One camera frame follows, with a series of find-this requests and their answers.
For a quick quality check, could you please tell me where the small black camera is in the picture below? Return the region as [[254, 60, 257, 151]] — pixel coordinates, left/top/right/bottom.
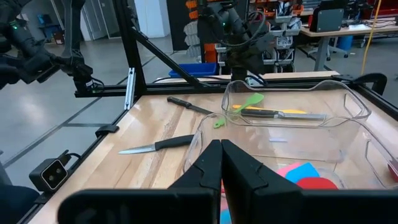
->
[[29, 150, 70, 193]]

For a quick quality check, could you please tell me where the green silicone spatula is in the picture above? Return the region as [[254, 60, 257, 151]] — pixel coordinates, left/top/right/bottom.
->
[[212, 92, 266, 129]]

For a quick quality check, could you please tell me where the black desktop device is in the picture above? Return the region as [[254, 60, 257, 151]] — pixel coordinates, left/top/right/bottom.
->
[[309, 1, 345, 34]]

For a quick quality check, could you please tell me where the yellow hanging cable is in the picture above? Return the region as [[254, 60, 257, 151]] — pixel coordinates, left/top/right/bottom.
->
[[360, 0, 382, 75]]

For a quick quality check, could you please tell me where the small black handled knife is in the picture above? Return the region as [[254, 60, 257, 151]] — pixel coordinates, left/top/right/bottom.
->
[[117, 134, 195, 156]]

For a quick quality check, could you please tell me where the yellow silicone spatula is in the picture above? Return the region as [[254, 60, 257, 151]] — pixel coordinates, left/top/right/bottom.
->
[[231, 104, 308, 115]]

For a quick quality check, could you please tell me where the pink silicone spatula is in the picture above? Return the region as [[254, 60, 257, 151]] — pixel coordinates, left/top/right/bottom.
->
[[275, 161, 302, 179]]

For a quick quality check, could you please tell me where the red silicone spatula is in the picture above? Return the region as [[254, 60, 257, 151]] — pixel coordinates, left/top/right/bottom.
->
[[295, 177, 339, 190]]

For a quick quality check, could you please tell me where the clear plastic bin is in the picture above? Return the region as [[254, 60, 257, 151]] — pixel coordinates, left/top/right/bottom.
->
[[221, 79, 373, 128], [182, 111, 398, 191]]

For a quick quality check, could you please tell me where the black diagonal frame brace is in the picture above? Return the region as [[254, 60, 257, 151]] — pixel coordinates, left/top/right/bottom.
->
[[132, 26, 208, 91]]

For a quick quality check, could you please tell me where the blue silicone spatula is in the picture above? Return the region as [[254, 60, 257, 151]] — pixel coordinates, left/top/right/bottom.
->
[[220, 161, 321, 224]]

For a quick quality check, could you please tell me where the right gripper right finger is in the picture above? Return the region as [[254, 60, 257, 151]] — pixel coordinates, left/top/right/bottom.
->
[[221, 139, 304, 224]]

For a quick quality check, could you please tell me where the black edge clip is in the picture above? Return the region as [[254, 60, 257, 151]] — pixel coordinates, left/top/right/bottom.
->
[[95, 123, 120, 138]]

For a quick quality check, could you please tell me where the black curved corner guard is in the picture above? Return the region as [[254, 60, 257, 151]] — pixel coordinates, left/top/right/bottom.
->
[[334, 72, 389, 96]]

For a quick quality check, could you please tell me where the black frame post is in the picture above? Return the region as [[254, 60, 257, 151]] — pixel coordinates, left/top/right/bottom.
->
[[112, 0, 147, 96]]

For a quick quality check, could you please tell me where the blue trash can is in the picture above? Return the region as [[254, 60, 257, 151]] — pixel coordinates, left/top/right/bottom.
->
[[336, 35, 354, 52]]

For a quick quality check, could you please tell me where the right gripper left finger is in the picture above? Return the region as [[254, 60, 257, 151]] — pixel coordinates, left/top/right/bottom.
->
[[167, 139, 223, 224]]

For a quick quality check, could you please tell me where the blue storage tote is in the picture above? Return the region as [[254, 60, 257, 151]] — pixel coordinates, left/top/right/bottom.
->
[[169, 62, 218, 78]]

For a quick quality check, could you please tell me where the red handled steel box grater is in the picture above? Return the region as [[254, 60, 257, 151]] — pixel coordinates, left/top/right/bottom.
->
[[387, 155, 398, 184]]

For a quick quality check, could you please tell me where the silver corner bracket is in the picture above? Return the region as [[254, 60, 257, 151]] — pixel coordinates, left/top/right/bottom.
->
[[123, 67, 137, 111]]

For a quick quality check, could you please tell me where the wooden desk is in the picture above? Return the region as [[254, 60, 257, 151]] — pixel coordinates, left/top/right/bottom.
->
[[298, 21, 398, 72]]

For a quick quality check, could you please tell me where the grey parts bin rack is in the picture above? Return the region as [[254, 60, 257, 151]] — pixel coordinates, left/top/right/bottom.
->
[[266, 0, 303, 65]]

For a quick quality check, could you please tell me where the orange storage bin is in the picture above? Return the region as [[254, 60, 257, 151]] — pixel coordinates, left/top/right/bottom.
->
[[203, 42, 218, 64], [185, 0, 200, 20]]

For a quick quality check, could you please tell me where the large black handled knife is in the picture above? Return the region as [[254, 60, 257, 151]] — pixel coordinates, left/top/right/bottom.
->
[[240, 108, 328, 121]]

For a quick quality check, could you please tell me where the black blade knife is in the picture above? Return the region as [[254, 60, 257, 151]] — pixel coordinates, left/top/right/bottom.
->
[[166, 96, 215, 115]]

